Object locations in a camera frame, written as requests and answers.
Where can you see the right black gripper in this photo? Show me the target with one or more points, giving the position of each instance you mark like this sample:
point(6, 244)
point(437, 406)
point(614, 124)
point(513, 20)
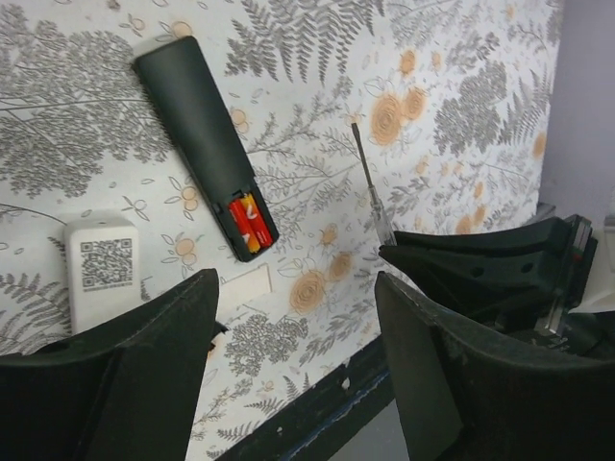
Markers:
point(507, 279)

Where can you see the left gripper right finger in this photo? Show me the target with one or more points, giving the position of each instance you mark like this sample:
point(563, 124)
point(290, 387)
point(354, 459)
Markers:
point(467, 392)

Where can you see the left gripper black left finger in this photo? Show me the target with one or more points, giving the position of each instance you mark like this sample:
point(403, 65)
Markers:
point(124, 390)

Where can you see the small screwdriver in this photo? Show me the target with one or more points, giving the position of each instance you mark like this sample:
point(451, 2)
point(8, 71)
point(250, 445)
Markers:
point(382, 222)

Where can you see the white remote control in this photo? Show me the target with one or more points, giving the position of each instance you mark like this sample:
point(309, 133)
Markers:
point(102, 261)

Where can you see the white battery cover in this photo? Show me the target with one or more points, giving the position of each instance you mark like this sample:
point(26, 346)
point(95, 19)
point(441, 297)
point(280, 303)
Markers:
point(247, 290)

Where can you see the black remote control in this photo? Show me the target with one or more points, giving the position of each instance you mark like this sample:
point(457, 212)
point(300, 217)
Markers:
point(185, 96)

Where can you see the red AAA battery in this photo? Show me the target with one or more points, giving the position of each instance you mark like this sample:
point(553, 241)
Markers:
point(246, 231)

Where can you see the orange yellow AAA battery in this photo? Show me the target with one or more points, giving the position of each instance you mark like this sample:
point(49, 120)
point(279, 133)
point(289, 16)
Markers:
point(256, 221)

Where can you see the floral table mat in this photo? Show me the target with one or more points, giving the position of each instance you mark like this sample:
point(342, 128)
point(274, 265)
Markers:
point(452, 99)

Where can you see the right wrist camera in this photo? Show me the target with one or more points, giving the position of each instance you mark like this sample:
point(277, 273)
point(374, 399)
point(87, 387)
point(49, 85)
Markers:
point(599, 291)

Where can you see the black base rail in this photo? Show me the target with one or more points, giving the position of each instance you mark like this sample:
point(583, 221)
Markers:
point(327, 415)

